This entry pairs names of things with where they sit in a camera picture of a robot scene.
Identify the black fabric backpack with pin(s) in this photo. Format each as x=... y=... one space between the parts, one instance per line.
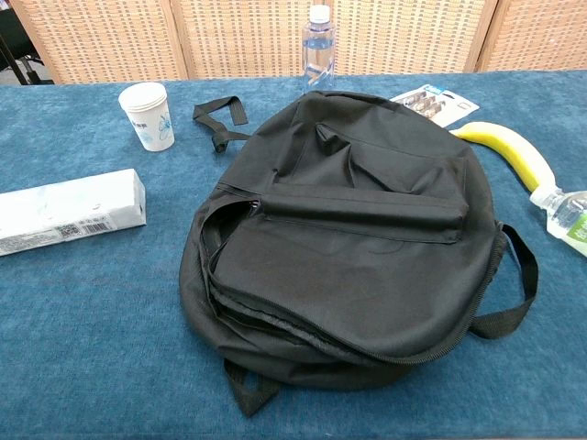
x=344 y=256

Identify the clear water bottle white cap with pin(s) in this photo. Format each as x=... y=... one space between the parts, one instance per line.
x=318 y=55

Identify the white paper cup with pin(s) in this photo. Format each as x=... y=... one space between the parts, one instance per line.
x=149 y=119

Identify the blister card with clips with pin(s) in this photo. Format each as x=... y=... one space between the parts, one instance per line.
x=440 y=103

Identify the wicker folding screen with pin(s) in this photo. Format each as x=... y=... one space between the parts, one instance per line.
x=229 y=41

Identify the yellow banana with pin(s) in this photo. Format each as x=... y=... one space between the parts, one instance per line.
x=513 y=146

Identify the blue tablecloth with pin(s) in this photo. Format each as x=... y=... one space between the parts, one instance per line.
x=91 y=344

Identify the green label plastic bottle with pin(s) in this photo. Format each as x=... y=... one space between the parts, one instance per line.
x=566 y=215

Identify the black tripod stand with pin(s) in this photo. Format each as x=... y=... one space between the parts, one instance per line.
x=25 y=69

